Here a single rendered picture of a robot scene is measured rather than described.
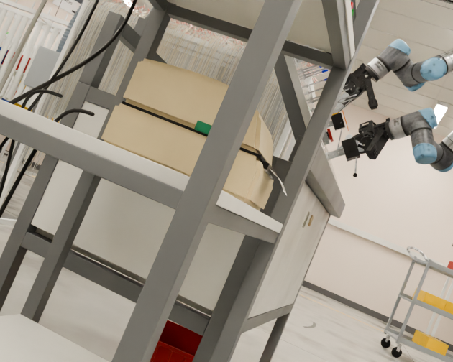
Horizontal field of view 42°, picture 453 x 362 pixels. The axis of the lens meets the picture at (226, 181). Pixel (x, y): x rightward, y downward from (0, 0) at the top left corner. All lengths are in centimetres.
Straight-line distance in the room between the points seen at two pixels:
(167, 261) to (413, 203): 980
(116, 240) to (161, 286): 73
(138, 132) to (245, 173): 21
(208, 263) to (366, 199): 911
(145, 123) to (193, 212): 40
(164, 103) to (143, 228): 43
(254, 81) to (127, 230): 78
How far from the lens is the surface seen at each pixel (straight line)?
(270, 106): 301
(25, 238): 155
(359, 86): 224
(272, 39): 73
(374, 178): 1045
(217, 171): 70
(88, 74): 155
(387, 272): 1035
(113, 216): 144
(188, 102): 106
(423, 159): 210
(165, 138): 105
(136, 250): 141
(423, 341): 616
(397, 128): 216
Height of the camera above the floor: 63
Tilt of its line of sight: 3 degrees up
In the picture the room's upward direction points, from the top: 23 degrees clockwise
